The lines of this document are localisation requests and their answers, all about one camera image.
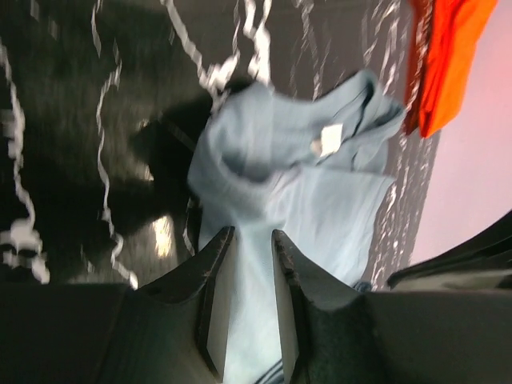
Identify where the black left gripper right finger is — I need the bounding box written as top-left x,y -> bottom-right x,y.
272,230 -> 511,383

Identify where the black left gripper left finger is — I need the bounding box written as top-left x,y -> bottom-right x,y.
1,227 -> 235,383

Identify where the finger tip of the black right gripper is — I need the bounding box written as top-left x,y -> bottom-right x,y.
386,211 -> 511,289

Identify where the grey blue t shirt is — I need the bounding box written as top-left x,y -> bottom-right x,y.
188,70 -> 406,383

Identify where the folded orange t shirt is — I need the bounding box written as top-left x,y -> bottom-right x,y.
403,0 -> 498,138

